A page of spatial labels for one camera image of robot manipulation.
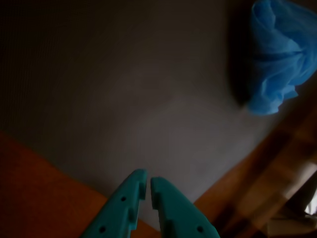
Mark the grey mat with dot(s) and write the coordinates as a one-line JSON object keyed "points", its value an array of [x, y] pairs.
{"points": [[123, 99]]}

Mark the blue disposable bouffant cap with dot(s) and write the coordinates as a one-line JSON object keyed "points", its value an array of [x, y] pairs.
{"points": [[280, 59]]}

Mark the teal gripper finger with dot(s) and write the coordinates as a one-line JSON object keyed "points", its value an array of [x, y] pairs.
{"points": [[178, 213], [116, 210]]}

